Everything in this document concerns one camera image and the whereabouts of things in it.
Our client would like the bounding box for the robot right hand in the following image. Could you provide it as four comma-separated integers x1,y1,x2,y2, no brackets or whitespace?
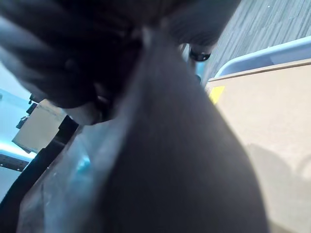
0,0,242,126

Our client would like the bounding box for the clear plastic bag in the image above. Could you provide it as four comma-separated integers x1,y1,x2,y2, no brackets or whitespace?
16,114,129,233

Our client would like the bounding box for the black sole-shaped part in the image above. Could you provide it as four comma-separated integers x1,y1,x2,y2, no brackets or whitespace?
96,26,274,233
0,116,80,207

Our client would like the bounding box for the small cardboard piece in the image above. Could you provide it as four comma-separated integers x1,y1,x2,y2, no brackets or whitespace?
11,99,68,154

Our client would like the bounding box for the yellow sticker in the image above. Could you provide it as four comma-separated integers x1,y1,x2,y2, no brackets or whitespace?
209,86,225,104

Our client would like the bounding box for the beige cardboard sheet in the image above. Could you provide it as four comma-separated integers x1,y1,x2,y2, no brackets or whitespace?
205,57,311,233

